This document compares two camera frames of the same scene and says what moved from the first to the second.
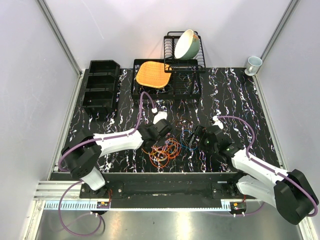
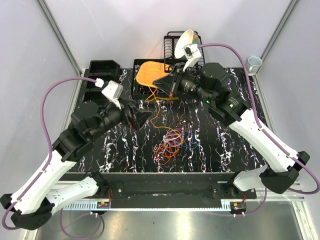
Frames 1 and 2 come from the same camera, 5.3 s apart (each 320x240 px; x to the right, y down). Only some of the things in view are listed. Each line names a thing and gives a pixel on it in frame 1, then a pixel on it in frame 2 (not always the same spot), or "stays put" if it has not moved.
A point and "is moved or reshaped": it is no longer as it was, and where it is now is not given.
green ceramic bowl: x=187 y=45 stays put
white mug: x=253 y=64 stays put
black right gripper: x=200 y=132 -> x=166 y=84
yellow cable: x=170 y=149 is moved or reshaped
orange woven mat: x=152 y=74 stays put
